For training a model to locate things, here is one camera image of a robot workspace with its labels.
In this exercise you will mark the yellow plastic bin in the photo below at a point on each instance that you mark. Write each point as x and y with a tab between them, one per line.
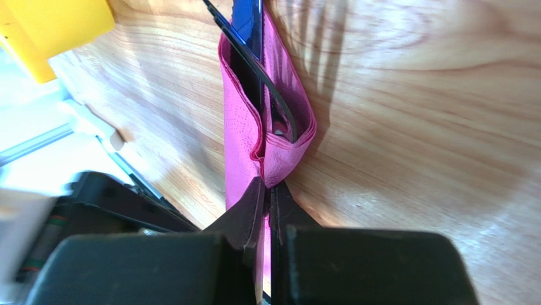
32	32

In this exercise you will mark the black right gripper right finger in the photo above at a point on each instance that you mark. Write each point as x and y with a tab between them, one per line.
312	264

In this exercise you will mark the pink paper napkin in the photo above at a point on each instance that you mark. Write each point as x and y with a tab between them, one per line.
256	157

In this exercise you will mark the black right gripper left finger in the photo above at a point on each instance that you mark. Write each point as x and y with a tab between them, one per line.
145	267

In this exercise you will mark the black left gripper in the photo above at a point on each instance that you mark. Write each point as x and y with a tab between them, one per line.
100	204

